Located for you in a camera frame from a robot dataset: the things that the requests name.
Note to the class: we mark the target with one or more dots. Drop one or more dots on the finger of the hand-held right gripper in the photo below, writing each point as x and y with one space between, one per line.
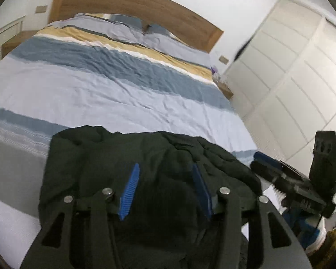
267 158
264 169

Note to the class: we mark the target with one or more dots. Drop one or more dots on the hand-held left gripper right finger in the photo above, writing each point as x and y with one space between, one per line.
203 193

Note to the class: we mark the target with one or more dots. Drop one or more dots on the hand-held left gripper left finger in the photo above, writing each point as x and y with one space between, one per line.
128 193

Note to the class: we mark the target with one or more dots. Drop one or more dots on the black puffer jacket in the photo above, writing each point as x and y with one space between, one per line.
162 157

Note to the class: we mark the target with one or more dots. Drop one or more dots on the wooden nightstand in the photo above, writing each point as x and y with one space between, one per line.
16 42
225 89

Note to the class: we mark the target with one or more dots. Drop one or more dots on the white wardrobe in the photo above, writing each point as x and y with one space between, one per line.
291 75

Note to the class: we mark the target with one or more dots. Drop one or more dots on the small purple container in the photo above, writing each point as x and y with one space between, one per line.
215 72

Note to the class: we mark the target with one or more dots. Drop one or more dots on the striped duvet cover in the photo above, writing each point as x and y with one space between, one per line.
100 89

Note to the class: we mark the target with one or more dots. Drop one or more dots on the black hanging item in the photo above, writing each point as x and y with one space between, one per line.
242 49

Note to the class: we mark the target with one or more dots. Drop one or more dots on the striped pillow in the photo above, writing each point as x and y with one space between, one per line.
100 25
173 43

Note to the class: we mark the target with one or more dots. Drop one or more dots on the wooden bed headboard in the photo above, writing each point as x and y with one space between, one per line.
128 2

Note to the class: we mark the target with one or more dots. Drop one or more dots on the beige wall switch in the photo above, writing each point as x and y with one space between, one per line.
224 59
41 8

